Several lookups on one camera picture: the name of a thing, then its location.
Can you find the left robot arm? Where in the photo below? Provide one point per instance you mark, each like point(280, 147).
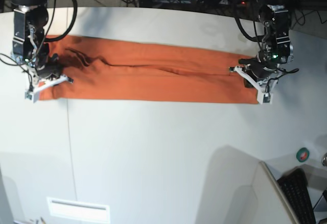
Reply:
point(275, 46)

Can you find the black keyboard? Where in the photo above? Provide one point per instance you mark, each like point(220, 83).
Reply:
point(294, 187)

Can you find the green tape roll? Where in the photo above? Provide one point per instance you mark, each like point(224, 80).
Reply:
point(303, 154)

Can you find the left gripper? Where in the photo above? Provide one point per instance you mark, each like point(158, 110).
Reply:
point(259, 75)

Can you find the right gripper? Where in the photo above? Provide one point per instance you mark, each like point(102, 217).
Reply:
point(39, 68)

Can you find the white label plate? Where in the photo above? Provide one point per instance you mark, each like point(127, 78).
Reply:
point(80, 211)

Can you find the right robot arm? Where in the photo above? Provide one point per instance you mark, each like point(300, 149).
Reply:
point(31, 46)

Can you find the orange t-shirt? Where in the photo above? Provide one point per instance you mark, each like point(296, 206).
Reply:
point(112, 69)

